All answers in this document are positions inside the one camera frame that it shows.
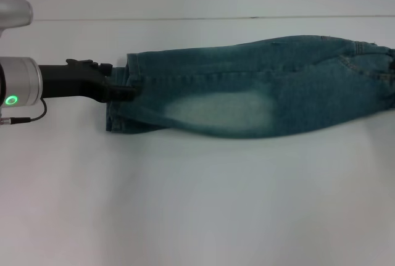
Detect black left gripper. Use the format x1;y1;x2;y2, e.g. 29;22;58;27
38;59;137;104

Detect blue denim shorts with print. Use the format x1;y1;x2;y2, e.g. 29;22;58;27
106;33;395;139

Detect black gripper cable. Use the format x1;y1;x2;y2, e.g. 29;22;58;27
12;98;48;123

